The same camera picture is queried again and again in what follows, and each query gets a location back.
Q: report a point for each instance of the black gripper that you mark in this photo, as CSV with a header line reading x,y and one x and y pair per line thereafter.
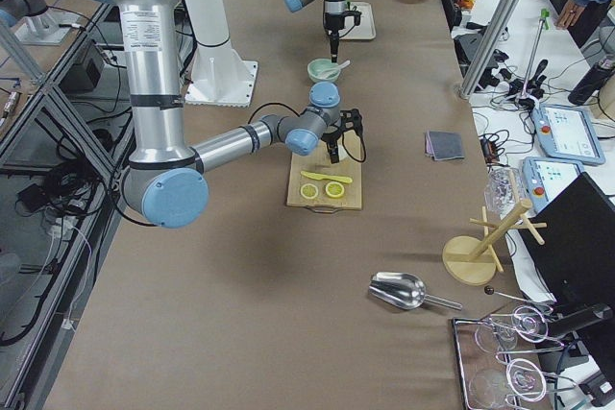
x,y
332,22
331,138

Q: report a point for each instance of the white ceramic spoon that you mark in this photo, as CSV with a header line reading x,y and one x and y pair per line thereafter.
x,y
326,73

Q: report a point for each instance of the green ceramic bowl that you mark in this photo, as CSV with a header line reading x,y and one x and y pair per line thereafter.
x,y
316,66

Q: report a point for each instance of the person's hand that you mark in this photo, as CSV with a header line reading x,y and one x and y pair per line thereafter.
x,y
569,15

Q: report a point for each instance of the yellow plastic knife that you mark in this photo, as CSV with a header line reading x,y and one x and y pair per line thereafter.
x,y
325,177

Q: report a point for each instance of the wooden cutting board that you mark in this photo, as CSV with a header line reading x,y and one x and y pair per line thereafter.
x,y
315,182

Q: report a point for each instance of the lemon slice far side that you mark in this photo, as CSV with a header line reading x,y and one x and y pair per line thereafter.
x,y
309,191

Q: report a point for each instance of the folded grey cloth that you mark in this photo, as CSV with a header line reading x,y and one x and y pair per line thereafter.
x,y
443,145

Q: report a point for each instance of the metal scoop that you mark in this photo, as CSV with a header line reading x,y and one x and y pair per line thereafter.
x,y
406,291

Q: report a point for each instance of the clear plastic cup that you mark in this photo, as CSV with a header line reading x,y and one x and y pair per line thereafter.
x,y
500,190

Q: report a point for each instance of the wooden mug tree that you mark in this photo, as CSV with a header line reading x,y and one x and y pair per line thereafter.
x,y
475,262

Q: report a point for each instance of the teach pendant lower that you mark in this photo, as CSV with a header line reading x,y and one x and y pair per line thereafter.
x,y
545,178

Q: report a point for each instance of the teach pendant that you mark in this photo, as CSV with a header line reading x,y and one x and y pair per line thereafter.
x,y
567,133
545,178

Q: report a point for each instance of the teach pendant upper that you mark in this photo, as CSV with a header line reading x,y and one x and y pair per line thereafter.
x,y
567,133

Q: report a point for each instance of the metal glass rack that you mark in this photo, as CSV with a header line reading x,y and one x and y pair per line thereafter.
x,y
514,356

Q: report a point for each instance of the black monitor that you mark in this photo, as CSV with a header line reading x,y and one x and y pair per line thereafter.
x,y
576,260

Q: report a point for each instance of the lemon slice near handle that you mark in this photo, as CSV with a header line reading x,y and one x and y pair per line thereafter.
x,y
335,189

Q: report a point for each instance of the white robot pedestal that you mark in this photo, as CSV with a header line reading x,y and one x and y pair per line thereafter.
x,y
219,76

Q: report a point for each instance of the aluminium frame post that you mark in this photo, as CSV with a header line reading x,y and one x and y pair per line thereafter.
x,y
502,13

